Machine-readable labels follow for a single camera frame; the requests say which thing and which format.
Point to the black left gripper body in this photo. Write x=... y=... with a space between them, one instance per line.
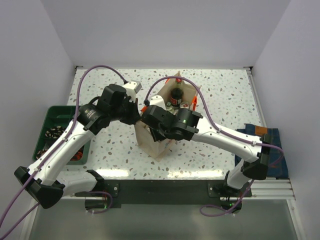
x=126 y=112

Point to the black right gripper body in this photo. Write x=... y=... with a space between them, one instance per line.
x=159 y=135

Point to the beige canvas bag orange handles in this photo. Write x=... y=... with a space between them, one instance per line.
x=142 y=132

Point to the dark cola glass bottle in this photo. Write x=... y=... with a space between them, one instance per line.
x=176 y=93

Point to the clear green-cap glass bottle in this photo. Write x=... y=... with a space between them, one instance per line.
x=169 y=107

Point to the silver blue energy can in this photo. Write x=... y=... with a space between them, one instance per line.
x=184 y=105

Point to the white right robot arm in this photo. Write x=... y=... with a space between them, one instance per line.
x=254 y=151

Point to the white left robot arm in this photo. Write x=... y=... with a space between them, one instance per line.
x=40 y=178

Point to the green compartment tray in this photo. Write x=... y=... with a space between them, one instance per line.
x=55 y=123

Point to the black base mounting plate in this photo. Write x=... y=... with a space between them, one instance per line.
x=165 y=192

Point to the dark blue denim cloth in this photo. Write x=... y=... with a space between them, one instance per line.
x=280 y=169

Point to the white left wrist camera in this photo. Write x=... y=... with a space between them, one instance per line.
x=132 y=89

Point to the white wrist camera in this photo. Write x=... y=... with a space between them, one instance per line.
x=132 y=89
x=157 y=100

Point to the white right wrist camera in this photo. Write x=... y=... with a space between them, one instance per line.
x=157 y=100

